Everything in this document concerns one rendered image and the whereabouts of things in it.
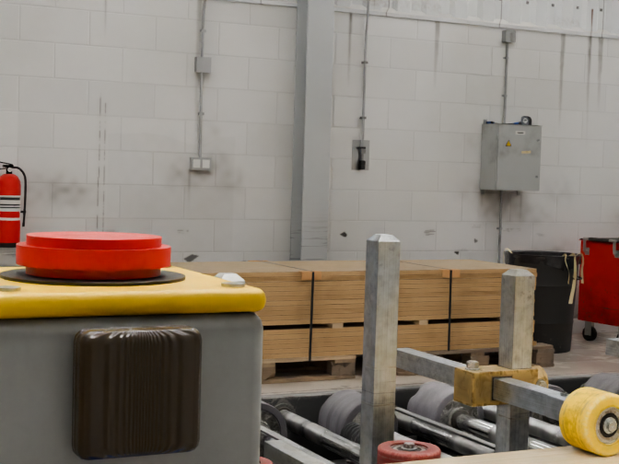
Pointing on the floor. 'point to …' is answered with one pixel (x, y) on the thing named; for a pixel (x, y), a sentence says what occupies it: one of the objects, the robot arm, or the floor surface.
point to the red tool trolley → (599, 284)
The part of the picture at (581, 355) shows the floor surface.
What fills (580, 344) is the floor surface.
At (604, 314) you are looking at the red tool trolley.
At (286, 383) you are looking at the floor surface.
